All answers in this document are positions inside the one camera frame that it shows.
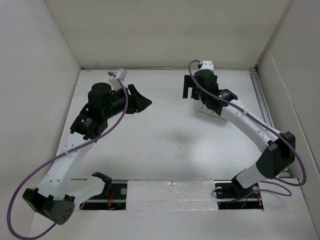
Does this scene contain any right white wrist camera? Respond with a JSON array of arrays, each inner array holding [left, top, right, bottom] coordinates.
[[198, 60, 215, 71]]

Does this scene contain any purple cable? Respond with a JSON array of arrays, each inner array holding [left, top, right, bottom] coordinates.
[[188, 59, 307, 203], [6, 71, 130, 239]]

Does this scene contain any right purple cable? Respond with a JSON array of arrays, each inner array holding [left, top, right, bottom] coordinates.
[[188, 59, 307, 203]]

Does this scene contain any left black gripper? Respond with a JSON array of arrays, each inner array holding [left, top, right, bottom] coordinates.
[[103, 84, 152, 119]]

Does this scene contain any metal base rail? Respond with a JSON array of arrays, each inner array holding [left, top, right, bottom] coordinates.
[[82, 180, 259, 211]]

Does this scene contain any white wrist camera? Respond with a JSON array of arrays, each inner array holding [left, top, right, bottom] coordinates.
[[107, 68, 127, 90], [198, 60, 215, 71]]

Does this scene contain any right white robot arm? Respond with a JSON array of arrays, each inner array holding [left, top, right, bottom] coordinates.
[[182, 69, 296, 197]]

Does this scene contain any white slotted desk organizer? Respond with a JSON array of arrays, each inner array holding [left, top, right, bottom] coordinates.
[[195, 100, 227, 123]]

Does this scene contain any aluminium side rail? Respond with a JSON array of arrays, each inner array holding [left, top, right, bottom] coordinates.
[[249, 68, 274, 127]]

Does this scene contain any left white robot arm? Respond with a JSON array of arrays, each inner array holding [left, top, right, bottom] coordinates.
[[22, 82, 152, 225]]

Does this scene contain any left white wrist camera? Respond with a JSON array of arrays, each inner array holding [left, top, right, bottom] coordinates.
[[107, 68, 127, 90]]

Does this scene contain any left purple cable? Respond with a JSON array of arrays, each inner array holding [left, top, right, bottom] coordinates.
[[6, 71, 130, 239]]

